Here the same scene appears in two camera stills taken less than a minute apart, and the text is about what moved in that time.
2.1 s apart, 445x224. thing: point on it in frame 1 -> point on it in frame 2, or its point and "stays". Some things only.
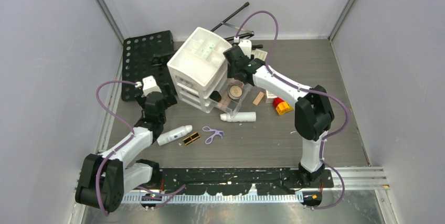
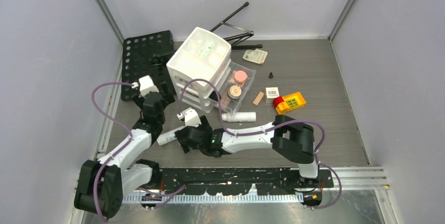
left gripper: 169,100 stays
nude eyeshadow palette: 223,103 stays
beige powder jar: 234,92 stays
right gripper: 230,72 -> 205,126
